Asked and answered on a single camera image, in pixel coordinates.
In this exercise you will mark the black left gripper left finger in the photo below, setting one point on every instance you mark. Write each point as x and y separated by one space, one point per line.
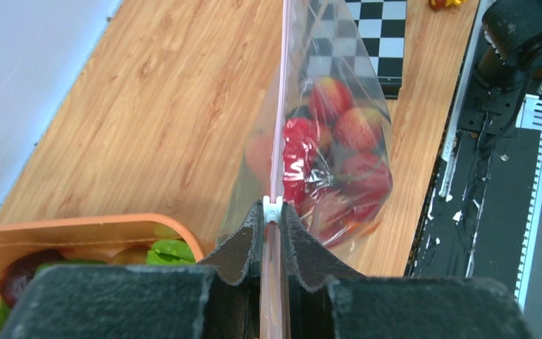
217 297

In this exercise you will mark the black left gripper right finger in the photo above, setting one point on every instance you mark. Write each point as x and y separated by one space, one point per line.
326 298

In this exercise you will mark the clear zip top bag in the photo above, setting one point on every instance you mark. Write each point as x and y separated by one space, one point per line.
261 170

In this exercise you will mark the red chili toy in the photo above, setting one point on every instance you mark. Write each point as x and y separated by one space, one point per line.
300 138

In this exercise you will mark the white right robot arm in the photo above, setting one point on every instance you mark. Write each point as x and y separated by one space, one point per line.
513 30

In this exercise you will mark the orange plastic basket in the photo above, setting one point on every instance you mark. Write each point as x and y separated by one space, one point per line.
97 238

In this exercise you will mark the black white checkerboard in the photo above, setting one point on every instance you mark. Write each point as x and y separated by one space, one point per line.
367 37

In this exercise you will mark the orange yellow toy block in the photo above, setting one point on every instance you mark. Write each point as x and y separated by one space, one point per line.
438 5

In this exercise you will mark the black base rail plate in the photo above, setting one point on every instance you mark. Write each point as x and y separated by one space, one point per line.
476 209

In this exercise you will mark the white slotted cable duct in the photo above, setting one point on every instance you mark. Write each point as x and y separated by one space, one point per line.
530 117

